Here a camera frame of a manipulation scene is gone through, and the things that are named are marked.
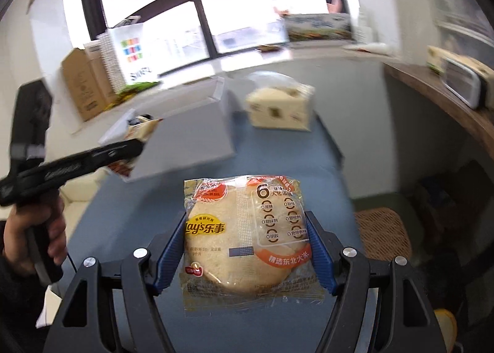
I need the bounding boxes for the white papers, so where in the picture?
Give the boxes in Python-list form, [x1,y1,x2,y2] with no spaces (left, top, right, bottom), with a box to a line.
[341,42,393,57]

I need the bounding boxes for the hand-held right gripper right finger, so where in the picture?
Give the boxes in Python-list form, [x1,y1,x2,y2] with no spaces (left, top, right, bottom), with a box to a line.
[305,211,448,353]

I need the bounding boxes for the white windowsill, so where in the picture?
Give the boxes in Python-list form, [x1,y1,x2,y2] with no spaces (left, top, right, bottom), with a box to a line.
[69,40,387,135]

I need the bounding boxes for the white paper shopping bag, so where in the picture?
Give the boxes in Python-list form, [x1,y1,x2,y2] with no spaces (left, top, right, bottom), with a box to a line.
[98,17,160,93]

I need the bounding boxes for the green white tissue pack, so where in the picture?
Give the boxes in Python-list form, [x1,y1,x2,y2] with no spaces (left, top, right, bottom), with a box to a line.
[426,45,455,76]

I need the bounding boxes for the white black storage case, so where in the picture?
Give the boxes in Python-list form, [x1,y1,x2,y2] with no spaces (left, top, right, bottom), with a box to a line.
[442,55,494,111]

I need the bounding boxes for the cream tissue pack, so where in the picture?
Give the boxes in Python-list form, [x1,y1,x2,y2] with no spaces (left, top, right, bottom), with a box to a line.
[246,71,316,133]

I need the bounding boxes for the brown cardboard box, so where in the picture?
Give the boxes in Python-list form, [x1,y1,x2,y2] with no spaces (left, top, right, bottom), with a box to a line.
[61,46,117,123]

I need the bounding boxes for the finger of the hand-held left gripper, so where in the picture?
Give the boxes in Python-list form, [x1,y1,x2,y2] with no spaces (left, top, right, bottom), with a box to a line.
[86,149,142,169]
[90,139,143,159]

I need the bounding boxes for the wooden shelf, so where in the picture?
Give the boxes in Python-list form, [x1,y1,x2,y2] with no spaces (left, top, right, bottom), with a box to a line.
[383,61,494,165]

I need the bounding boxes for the clear plastic drawer unit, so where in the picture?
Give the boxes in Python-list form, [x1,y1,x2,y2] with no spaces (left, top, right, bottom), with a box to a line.
[425,0,489,46]

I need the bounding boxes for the person's left forearm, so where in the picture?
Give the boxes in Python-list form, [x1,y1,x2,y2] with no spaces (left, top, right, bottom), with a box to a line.
[0,251,49,353]

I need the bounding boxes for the printed milk carton case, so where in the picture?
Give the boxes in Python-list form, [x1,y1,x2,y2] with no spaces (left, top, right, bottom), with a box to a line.
[283,13,354,44]

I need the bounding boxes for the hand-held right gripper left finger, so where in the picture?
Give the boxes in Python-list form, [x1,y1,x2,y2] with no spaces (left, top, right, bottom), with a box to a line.
[42,212,186,353]

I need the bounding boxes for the person's left hand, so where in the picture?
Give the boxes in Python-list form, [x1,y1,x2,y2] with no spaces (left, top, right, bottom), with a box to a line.
[4,197,68,272]

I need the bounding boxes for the white cardboard box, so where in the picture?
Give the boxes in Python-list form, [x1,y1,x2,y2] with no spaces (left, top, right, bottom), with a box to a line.
[98,76,237,184]

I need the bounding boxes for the round rice cracker packet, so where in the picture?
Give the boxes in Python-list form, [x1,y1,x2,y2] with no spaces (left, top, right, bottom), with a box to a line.
[183,174,327,319]

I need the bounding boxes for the white sofa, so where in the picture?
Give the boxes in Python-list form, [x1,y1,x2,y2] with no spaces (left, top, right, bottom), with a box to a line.
[58,171,106,215]

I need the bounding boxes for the green packets on sill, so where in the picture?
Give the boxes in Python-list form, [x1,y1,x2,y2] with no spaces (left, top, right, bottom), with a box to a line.
[103,81,161,107]

